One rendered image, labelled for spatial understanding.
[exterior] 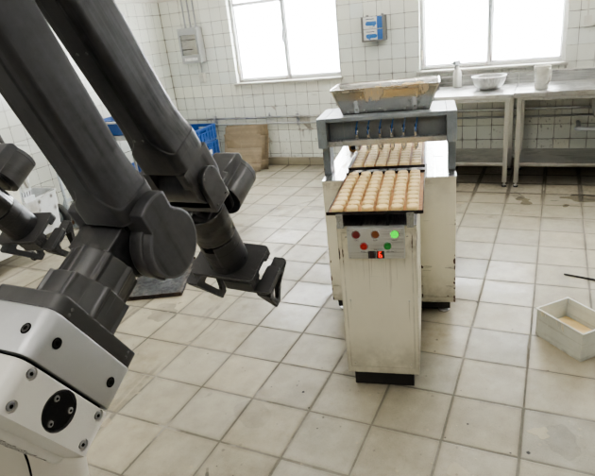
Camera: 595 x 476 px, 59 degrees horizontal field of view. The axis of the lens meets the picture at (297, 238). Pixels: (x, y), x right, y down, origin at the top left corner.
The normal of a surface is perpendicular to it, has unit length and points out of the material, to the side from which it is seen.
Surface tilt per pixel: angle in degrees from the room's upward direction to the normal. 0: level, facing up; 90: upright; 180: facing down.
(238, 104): 90
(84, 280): 44
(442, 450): 0
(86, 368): 90
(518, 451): 0
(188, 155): 91
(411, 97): 115
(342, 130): 90
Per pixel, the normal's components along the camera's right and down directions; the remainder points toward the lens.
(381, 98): -0.15, 0.74
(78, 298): 0.43, -0.38
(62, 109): 0.89, 0.11
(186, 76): -0.41, 0.38
